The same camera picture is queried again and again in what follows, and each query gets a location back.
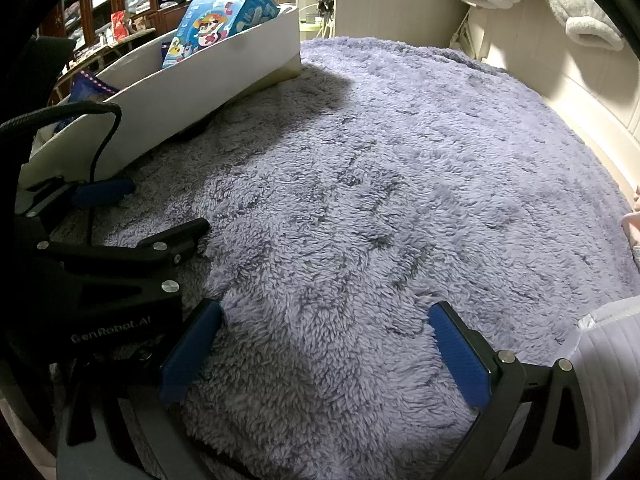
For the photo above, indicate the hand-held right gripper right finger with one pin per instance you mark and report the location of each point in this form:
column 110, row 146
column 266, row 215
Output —
column 460, row 355

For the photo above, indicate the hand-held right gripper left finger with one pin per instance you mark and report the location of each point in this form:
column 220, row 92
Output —
column 192, row 350

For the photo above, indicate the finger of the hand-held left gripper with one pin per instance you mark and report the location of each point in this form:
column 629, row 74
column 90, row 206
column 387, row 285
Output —
column 105, row 191
column 170, row 237

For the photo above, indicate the blue snack packet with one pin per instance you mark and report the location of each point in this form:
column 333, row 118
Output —
column 90, row 89

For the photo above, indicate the white paper box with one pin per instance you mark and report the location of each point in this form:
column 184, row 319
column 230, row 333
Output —
column 200, row 85

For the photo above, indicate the blue cartoon print box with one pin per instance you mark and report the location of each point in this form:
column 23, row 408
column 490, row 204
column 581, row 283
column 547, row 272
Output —
column 220, row 20

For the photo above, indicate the white quilted pillow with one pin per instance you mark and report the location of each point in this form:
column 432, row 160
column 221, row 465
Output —
column 610, row 360

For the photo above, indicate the red bag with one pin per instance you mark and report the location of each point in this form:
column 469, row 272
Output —
column 120, row 25

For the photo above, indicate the purple fleece blanket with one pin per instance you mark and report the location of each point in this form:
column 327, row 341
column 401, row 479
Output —
column 375, row 185

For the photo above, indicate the pale green basket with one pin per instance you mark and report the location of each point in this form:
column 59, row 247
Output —
column 310, row 17

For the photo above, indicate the cream bed headboard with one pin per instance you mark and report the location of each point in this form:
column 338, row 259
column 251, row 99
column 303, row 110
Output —
column 550, row 70

